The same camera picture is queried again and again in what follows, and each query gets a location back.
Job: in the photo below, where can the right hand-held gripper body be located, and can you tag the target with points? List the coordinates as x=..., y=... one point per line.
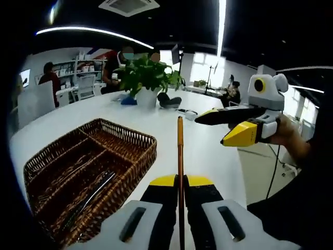
x=270, y=96

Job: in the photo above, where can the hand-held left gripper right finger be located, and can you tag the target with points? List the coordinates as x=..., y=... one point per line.
x=205, y=208

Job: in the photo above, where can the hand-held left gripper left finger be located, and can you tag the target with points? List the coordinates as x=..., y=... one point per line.
x=161, y=208

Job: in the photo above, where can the brown wooden chopstick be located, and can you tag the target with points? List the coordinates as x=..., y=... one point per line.
x=180, y=145

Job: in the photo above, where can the steel table knife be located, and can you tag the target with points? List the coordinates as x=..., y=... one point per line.
x=104, y=179

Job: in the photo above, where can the brown wicker storage tray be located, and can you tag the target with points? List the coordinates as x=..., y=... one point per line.
x=125, y=140

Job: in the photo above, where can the white storage shelf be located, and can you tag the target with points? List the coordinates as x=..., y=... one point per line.
x=86, y=67

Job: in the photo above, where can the person's right hand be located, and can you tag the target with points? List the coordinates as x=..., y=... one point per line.
x=288, y=132

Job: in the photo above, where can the black tripod stand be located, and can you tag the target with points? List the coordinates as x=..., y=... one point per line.
x=210, y=78

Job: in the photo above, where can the dark grey pouch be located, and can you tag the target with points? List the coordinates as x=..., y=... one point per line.
x=169, y=101

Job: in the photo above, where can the black monitor on tripod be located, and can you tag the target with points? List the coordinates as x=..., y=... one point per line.
x=175, y=54

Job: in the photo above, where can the straight ceiling light strip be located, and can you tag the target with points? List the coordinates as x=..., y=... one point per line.
x=221, y=26

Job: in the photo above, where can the green potted plant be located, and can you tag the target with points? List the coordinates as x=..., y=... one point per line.
x=145, y=75

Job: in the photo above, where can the operator person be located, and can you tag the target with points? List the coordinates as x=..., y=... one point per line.
x=299, y=213

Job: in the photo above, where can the white mesh office chair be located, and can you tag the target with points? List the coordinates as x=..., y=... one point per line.
x=86, y=86

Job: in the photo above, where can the ceiling air conditioner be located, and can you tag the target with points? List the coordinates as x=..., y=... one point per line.
x=128, y=6

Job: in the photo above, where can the curved ceiling light strip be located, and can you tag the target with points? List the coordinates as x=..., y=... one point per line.
x=86, y=28

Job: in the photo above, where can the white wall screen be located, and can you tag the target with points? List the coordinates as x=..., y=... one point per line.
x=25, y=78

